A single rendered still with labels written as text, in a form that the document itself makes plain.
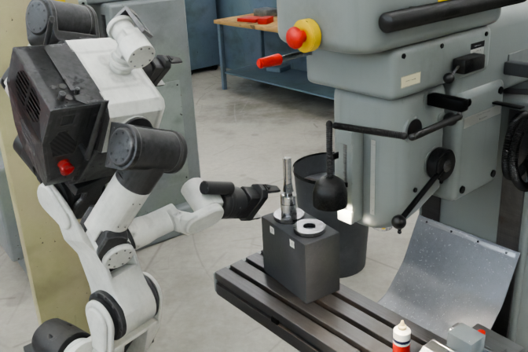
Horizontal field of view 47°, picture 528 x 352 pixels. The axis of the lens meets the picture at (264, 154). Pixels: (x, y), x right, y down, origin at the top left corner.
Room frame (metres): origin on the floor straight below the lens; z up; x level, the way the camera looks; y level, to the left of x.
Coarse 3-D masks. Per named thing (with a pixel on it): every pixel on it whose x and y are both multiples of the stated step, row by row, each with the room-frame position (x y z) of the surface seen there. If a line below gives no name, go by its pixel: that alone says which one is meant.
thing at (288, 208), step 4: (280, 200) 1.58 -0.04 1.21; (284, 200) 1.57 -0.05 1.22; (288, 200) 1.57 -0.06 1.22; (292, 200) 1.57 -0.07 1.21; (296, 200) 1.58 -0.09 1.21; (280, 204) 1.58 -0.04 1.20; (284, 204) 1.57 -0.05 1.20; (288, 204) 1.57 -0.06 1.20; (292, 204) 1.57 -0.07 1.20; (296, 204) 1.58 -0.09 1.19; (280, 208) 1.58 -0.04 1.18; (284, 208) 1.57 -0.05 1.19; (288, 208) 1.57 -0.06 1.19; (292, 208) 1.57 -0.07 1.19; (296, 208) 1.58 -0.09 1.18; (284, 212) 1.57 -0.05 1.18; (288, 212) 1.57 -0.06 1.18; (292, 212) 1.57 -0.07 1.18; (296, 212) 1.58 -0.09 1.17; (284, 216) 1.57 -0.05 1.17; (288, 216) 1.57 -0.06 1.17; (292, 216) 1.57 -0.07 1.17
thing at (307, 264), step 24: (264, 216) 1.60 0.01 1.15; (312, 216) 1.59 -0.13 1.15; (264, 240) 1.60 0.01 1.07; (288, 240) 1.49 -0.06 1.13; (312, 240) 1.44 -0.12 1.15; (336, 240) 1.48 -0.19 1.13; (264, 264) 1.60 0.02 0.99; (288, 264) 1.49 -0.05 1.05; (312, 264) 1.43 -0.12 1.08; (336, 264) 1.48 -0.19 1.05; (288, 288) 1.49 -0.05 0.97; (312, 288) 1.43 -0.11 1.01; (336, 288) 1.48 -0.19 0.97
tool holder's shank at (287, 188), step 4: (284, 156) 1.60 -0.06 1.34; (284, 160) 1.58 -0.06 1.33; (288, 160) 1.58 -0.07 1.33; (284, 164) 1.58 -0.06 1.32; (288, 164) 1.58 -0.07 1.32; (284, 168) 1.58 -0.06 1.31; (288, 168) 1.58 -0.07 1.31; (284, 172) 1.58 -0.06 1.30; (288, 172) 1.58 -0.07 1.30; (284, 176) 1.58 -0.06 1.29; (288, 176) 1.58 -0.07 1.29; (284, 180) 1.58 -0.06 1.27; (288, 180) 1.58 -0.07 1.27; (284, 184) 1.58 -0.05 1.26; (288, 184) 1.58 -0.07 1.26; (284, 188) 1.58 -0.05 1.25; (288, 188) 1.57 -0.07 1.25; (292, 188) 1.58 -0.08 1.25; (284, 192) 1.58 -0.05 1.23; (288, 192) 1.57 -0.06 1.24
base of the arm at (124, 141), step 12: (120, 132) 1.19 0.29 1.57; (132, 132) 1.17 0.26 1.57; (108, 144) 1.20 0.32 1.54; (120, 144) 1.18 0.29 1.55; (132, 144) 1.16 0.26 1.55; (108, 156) 1.20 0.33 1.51; (120, 156) 1.16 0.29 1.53; (132, 156) 1.15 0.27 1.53; (180, 156) 1.23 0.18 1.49; (120, 168) 1.16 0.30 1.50; (180, 168) 1.24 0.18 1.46
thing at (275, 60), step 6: (276, 54) 1.20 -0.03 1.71; (288, 54) 1.22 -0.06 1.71; (294, 54) 1.23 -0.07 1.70; (300, 54) 1.24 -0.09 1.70; (306, 54) 1.25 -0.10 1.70; (258, 60) 1.17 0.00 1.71; (264, 60) 1.17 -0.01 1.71; (270, 60) 1.18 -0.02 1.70; (276, 60) 1.19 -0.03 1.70; (282, 60) 1.20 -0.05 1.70; (258, 66) 1.17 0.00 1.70; (264, 66) 1.17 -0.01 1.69; (270, 66) 1.18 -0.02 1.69
